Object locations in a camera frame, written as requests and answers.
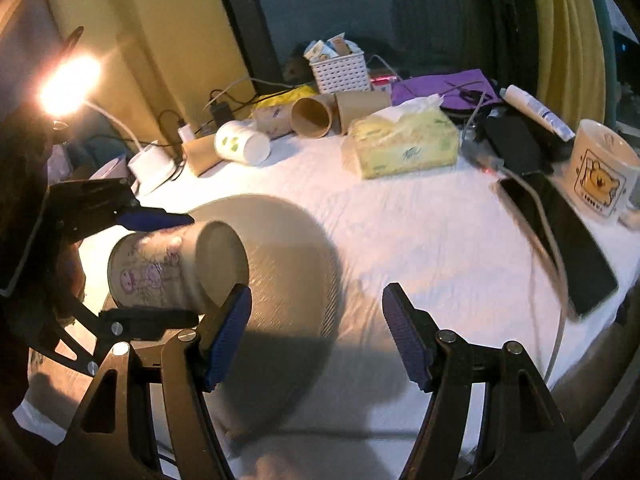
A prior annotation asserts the white paper cup green print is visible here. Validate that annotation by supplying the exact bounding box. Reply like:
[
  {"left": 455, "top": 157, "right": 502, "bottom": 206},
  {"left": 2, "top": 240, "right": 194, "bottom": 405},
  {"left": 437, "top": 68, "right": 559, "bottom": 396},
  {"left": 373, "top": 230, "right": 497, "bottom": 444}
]
[{"left": 214, "top": 120, "right": 271, "bottom": 166}]

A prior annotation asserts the right yellow curtain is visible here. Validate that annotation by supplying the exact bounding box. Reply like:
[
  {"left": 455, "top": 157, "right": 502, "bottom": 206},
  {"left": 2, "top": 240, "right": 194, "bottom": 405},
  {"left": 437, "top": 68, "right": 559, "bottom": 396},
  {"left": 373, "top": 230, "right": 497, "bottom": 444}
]
[{"left": 535, "top": 0, "right": 605, "bottom": 129}]

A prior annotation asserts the white charger plug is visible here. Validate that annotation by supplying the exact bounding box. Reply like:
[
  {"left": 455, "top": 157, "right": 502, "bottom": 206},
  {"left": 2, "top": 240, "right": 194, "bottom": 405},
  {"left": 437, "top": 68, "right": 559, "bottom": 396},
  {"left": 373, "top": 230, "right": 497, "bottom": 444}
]
[{"left": 177, "top": 122, "right": 196, "bottom": 143}]

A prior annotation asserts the paper cup purple print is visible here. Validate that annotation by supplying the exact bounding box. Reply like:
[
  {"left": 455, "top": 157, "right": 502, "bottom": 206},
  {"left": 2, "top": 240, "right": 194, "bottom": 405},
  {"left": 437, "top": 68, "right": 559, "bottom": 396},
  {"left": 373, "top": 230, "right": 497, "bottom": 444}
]
[
  {"left": 107, "top": 221, "right": 250, "bottom": 314},
  {"left": 252, "top": 104, "right": 293, "bottom": 140}
]

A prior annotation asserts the black smartphone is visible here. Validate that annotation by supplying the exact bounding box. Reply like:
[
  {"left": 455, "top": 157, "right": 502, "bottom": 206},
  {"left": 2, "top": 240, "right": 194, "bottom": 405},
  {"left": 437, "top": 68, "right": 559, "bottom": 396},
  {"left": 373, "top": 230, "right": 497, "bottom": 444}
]
[{"left": 498, "top": 172, "right": 618, "bottom": 318}]

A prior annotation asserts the purple cloth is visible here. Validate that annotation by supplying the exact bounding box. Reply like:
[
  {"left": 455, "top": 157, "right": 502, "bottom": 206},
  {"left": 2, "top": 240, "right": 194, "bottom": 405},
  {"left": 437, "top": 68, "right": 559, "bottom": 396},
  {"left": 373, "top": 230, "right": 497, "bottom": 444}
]
[{"left": 390, "top": 68, "right": 502, "bottom": 112}]

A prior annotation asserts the black charger plug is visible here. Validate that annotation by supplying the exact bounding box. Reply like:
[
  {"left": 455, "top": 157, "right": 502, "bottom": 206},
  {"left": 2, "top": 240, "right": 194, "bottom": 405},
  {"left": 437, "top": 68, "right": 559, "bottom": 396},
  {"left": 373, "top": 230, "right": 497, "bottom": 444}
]
[{"left": 209, "top": 101, "right": 234, "bottom": 128}]

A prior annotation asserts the yellow curtain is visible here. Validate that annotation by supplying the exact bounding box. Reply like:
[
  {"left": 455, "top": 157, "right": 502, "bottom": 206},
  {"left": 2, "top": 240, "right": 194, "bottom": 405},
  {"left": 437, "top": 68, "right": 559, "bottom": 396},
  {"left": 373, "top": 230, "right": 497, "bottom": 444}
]
[
  {"left": 48, "top": 0, "right": 255, "bottom": 143},
  {"left": 535, "top": 0, "right": 605, "bottom": 129}
]

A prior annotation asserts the white plastic basket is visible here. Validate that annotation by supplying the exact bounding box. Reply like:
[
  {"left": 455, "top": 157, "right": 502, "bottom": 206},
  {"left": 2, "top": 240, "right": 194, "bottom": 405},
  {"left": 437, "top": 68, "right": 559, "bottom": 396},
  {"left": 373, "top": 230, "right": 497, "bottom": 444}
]
[{"left": 310, "top": 53, "right": 371, "bottom": 94}]

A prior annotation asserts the yellow bag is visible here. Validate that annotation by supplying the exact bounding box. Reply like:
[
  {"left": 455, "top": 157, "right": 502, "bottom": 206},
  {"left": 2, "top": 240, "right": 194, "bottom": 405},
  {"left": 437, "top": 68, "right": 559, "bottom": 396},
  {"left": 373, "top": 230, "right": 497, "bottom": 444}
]
[{"left": 252, "top": 84, "right": 318, "bottom": 110}]

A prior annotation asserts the brown paper cup right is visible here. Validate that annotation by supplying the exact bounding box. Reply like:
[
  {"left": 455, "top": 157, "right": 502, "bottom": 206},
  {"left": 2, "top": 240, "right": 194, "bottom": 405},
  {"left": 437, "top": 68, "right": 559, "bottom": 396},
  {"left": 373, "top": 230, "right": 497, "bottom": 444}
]
[{"left": 335, "top": 91, "right": 392, "bottom": 134}]

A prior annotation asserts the brown paper cup leftmost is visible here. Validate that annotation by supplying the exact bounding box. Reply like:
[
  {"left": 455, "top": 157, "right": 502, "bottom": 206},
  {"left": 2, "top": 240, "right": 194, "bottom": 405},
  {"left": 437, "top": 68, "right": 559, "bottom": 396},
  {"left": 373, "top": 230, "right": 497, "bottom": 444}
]
[{"left": 182, "top": 134, "right": 222, "bottom": 177}]

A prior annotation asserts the pink small box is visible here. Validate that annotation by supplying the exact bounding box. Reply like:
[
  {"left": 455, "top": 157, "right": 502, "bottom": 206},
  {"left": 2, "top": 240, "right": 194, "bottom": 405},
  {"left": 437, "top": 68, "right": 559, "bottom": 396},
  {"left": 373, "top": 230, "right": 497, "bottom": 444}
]
[{"left": 370, "top": 74, "right": 399, "bottom": 94}]

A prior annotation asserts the paper cup purple print lying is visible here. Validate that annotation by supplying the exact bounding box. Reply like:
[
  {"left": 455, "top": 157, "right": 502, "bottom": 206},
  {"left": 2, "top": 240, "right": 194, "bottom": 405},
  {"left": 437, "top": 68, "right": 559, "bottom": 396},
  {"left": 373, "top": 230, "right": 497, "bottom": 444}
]
[{"left": 252, "top": 104, "right": 293, "bottom": 140}]

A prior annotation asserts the white tube bottle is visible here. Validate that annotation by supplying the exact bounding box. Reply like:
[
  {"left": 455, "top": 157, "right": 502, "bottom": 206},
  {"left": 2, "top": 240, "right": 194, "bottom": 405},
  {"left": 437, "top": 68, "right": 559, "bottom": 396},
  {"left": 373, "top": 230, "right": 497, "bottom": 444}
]
[{"left": 499, "top": 84, "right": 575, "bottom": 142}]

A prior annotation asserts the grey cable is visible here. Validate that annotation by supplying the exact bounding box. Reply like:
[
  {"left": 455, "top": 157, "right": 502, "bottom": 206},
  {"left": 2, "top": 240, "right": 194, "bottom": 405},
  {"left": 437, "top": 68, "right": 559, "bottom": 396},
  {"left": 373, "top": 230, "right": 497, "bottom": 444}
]
[{"left": 459, "top": 89, "right": 572, "bottom": 386}]

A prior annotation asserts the white bear mug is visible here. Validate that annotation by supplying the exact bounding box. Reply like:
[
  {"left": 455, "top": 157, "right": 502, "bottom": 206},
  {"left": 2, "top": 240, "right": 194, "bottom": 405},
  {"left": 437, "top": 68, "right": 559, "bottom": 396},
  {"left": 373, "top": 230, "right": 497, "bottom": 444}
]
[{"left": 562, "top": 119, "right": 639, "bottom": 224}]

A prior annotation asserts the white table cloth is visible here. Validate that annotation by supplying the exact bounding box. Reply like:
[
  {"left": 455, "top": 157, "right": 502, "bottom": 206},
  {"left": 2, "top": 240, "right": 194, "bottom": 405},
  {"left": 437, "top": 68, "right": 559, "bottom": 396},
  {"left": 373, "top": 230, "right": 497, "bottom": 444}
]
[{"left": 144, "top": 136, "right": 639, "bottom": 479}]

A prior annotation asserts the white desk lamp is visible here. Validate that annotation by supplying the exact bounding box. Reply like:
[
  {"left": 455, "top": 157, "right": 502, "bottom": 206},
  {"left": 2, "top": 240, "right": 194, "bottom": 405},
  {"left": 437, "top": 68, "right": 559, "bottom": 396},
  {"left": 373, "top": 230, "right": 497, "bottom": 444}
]
[{"left": 37, "top": 54, "right": 178, "bottom": 194}]

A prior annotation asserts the brown paper cup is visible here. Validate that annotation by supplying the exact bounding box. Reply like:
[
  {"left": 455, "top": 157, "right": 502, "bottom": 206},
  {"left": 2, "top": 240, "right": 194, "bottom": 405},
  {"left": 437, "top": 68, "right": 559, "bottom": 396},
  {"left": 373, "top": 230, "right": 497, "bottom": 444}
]
[
  {"left": 182, "top": 134, "right": 222, "bottom": 177},
  {"left": 335, "top": 91, "right": 392, "bottom": 134}
]

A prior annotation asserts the brown paper cup open mouth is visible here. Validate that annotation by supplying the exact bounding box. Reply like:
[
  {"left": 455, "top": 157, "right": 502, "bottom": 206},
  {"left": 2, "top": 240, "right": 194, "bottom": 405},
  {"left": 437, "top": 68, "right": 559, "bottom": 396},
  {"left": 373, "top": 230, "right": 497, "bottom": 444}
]
[{"left": 290, "top": 94, "right": 335, "bottom": 139}]

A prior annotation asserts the round grey placemat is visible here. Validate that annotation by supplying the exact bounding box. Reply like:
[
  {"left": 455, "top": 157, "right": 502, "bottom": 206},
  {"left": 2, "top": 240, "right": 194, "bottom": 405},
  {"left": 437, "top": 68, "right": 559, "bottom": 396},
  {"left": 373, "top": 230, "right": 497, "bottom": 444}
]
[{"left": 191, "top": 195, "right": 342, "bottom": 446}]

